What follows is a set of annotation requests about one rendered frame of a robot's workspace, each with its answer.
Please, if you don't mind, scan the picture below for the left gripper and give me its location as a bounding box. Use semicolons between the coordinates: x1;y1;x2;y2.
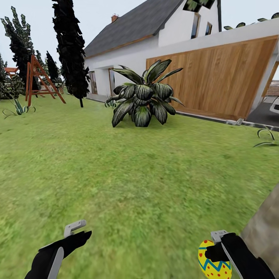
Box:
62;231;92;255

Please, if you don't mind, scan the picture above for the easter egg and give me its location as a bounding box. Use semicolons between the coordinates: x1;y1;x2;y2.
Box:
198;240;232;279

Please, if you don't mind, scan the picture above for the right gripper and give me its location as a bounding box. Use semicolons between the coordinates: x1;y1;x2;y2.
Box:
205;241;229;262

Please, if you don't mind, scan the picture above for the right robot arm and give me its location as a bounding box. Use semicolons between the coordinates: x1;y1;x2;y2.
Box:
205;230;276;279

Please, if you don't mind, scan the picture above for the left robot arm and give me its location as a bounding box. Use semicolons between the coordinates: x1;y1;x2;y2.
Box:
25;220;92;279

